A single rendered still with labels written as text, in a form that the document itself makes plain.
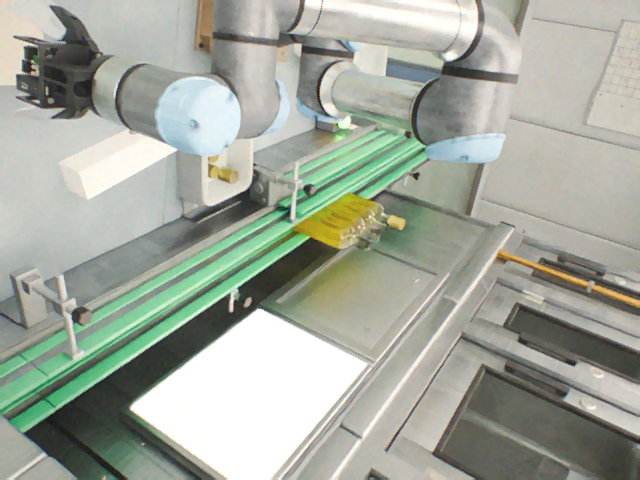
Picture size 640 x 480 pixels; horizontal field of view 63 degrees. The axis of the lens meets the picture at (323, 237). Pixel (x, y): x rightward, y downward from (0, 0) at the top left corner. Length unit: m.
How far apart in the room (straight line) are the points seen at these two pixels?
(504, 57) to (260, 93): 0.38
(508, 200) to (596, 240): 1.21
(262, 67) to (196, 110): 0.13
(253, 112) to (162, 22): 0.61
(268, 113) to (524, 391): 0.95
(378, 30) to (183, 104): 0.29
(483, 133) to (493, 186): 6.82
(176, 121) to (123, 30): 0.61
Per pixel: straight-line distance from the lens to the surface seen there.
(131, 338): 1.14
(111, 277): 1.15
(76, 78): 0.62
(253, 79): 0.61
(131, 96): 0.58
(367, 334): 1.30
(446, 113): 0.84
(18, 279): 1.00
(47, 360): 1.02
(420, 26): 0.74
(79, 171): 1.05
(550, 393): 1.38
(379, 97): 0.98
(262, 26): 0.61
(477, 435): 1.21
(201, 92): 0.53
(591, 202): 7.46
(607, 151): 7.25
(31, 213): 1.10
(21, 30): 0.93
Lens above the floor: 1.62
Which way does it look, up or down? 25 degrees down
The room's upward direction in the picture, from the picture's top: 112 degrees clockwise
